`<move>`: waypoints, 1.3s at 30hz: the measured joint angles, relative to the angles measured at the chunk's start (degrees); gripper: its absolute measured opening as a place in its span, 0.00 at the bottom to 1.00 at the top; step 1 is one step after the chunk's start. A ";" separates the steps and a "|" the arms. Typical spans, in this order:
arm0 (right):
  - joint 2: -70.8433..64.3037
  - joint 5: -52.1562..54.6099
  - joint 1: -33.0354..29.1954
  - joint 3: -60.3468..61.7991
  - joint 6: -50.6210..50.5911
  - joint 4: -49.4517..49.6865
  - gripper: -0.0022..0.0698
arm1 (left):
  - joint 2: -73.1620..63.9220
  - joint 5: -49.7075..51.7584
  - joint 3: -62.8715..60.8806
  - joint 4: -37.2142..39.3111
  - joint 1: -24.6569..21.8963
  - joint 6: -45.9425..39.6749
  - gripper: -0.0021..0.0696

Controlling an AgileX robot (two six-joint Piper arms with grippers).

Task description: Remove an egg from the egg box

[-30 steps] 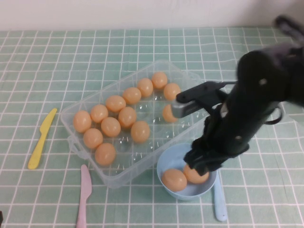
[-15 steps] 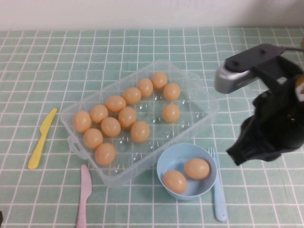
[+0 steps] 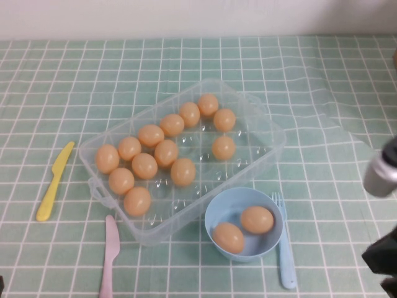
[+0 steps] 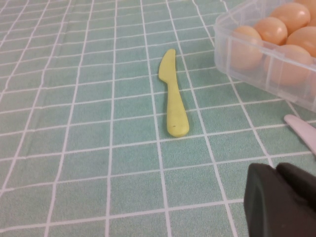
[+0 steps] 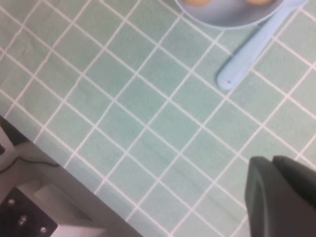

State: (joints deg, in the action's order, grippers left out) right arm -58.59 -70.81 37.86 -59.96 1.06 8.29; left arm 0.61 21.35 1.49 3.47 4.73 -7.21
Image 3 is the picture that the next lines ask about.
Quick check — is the brown egg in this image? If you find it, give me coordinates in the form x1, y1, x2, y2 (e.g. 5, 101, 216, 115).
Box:
137, 124, 165, 148
123, 186, 152, 217
212, 222, 246, 253
179, 101, 201, 127
240, 206, 275, 235
197, 94, 220, 117
94, 144, 120, 174
213, 108, 236, 132
212, 135, 236, 161
159, 114, 185, 137
108, 167, 136, 196
117, 136, 142, 161
131, 153, 158, 180
170, 157, 197, 187
154, 139, 179, 168

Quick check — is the clear plastic egg box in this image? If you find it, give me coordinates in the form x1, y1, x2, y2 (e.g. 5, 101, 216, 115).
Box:
77, 79, 286, 248

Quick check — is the light blue plastic bowl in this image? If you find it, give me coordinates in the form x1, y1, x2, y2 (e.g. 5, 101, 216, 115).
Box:
203, 187, 285, 264

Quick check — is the pink plastic knife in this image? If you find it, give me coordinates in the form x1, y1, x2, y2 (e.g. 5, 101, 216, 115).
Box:
99, 214, 121, 298

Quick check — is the light blue plastic fork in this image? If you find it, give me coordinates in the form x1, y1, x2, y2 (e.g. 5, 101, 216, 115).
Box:
272, 191, 298, 290

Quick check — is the yellow plastic knife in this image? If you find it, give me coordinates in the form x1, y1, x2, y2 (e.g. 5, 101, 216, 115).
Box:
36, 141, 76, 222

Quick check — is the green checked tablecloth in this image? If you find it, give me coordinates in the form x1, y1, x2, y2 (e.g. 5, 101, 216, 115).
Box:
0, 34, 397, 298

